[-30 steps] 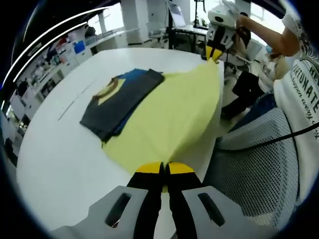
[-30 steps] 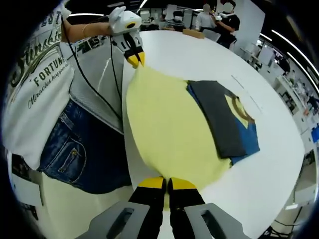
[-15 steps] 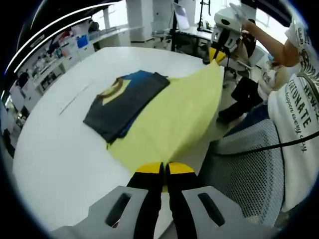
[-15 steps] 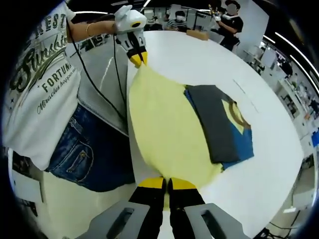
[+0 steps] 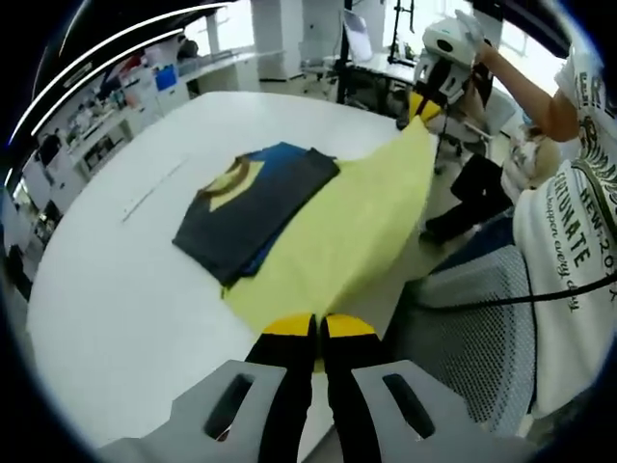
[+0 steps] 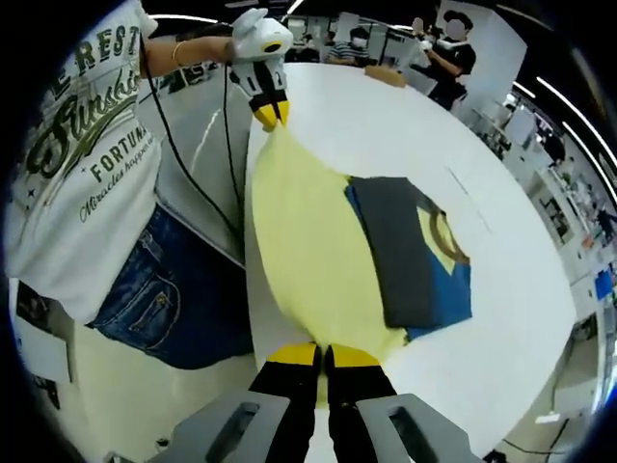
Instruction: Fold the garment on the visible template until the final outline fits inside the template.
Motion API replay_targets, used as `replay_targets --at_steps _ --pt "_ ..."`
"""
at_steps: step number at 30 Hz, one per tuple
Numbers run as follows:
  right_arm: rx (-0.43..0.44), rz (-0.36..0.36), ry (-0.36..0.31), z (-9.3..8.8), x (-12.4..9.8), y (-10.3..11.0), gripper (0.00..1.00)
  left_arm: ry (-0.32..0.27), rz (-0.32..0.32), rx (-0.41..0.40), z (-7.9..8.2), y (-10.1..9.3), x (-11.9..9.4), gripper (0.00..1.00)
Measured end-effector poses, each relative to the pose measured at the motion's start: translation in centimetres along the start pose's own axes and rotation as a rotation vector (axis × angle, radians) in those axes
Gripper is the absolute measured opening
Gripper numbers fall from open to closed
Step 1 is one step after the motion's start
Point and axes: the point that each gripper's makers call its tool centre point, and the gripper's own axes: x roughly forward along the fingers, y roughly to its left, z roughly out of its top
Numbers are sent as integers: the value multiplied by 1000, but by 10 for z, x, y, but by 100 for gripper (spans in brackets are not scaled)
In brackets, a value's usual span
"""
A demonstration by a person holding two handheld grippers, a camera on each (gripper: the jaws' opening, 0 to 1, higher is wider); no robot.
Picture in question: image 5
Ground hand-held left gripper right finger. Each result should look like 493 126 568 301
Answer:
321 313 531 463

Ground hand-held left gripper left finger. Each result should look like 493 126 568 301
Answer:
98 312 319 463

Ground person's right hand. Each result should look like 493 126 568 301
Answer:
470 37 500 73

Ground black equipment stand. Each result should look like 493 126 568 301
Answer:
385 0 421 68

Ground white office chair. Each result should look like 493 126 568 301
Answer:
433 91 517 175

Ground grey monitor screen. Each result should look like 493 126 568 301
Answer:
342 8 376 64

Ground grey swivel chair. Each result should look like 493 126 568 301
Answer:
299 41 339 100

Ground grey mesh office chair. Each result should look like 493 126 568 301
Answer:
385 245 539 443

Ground white square pillar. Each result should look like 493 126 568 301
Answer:
250 0 291 82

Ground dark blue jeans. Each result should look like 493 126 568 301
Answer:
428 225 518 280

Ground operator in white t-shirt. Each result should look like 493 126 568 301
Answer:
511 42 617 421

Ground white side counter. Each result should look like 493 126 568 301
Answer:
185 50 256 100

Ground blue plastic crate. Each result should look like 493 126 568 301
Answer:
154 67 180 93

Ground white cabinet counter row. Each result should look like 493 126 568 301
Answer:
67 81 194 180

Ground ceiling light strips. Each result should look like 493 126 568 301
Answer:
9 2 228 146

